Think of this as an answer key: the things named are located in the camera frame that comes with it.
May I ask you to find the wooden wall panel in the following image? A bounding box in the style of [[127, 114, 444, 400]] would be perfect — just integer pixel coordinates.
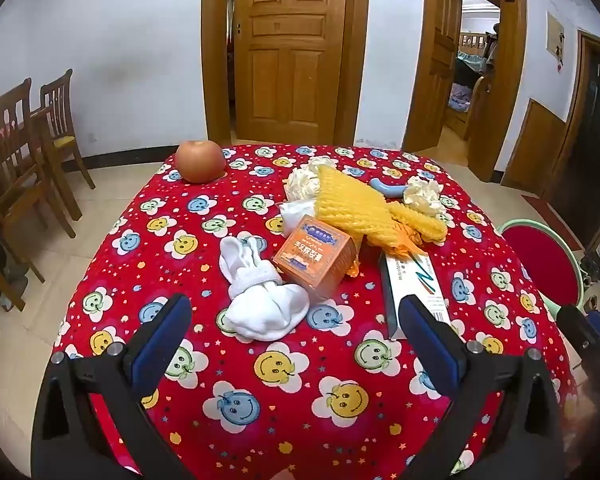
[[500, 99, 567, 194]]

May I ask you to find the beige wall box cover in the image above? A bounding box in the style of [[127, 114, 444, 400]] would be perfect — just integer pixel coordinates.
[[546, 11, 566, 59]]

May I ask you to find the long white toothpaste box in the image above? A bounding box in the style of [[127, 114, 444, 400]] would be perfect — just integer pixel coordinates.
[[379, 250, 452, 341]]

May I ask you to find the wooden door frame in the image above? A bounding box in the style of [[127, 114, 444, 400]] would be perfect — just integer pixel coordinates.
[[425, 0, 529, 184], [201, 0, 371, 146]]

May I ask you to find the red smiley printed tablecloth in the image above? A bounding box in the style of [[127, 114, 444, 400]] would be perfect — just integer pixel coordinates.
[[52, 144, 581, 480]]

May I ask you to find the closed wooden panel door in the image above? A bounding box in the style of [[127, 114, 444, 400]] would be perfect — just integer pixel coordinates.
[[234, 0, 349, 144]]

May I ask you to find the wooden chair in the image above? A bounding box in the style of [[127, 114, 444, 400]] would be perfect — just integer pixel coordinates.
[[0, 240, 47, 312], [0, 78, 77, 241], [39, 69, 97, 222]]

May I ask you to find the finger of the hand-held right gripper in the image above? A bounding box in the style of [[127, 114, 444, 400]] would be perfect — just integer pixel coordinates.
[[557, 304, 600, 368]]

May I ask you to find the orange plastic bag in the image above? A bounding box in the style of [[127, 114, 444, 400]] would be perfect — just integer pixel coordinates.
[[347, 220, 427, 279]]

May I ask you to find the white crumpled paper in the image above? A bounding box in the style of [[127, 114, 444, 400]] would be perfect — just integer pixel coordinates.
[[279, 199, 317, 236]]

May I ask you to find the blue plastic toy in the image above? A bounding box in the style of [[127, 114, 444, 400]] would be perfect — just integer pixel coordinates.
[[370, 178, 412, 199]]

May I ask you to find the red apple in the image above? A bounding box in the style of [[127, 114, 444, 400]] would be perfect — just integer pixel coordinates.
[[175, 140, 227, 184]]

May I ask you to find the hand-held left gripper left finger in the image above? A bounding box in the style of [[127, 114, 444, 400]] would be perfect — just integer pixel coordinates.
[[30, 293, 196, 480]]

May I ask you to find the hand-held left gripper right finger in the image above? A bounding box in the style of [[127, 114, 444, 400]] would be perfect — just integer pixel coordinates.
[[397, 294, 567, 480]]

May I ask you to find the dark entrance door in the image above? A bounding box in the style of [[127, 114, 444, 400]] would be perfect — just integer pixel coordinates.
[[544, 30, 600, 252]]

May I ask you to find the white foam ball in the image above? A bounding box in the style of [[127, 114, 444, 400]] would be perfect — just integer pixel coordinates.
[[285, 156, 337, 202], [406, 177, 446, 217]]

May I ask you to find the open wooden door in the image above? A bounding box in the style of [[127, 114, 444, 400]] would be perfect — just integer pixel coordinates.
[[402, 0, 464, 154]]

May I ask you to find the wooden bunk bed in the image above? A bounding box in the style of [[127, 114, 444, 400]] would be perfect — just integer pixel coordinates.
[[449, 30, 501, 137]]

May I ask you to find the red round stool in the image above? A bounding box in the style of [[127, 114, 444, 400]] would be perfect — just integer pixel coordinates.
[[497, 218, 583, 311]]

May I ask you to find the orange cardboard box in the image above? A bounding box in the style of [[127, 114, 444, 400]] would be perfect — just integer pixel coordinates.
[[272, 215, 357, 301]]

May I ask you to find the yellow foam fruit net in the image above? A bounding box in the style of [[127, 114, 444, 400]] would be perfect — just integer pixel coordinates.
[[316, 165, 397, 248], [387, 201, 449, 246]]

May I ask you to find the white rolled sock pair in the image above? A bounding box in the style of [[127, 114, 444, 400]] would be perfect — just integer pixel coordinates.
[[219, 236, 311, 343]]

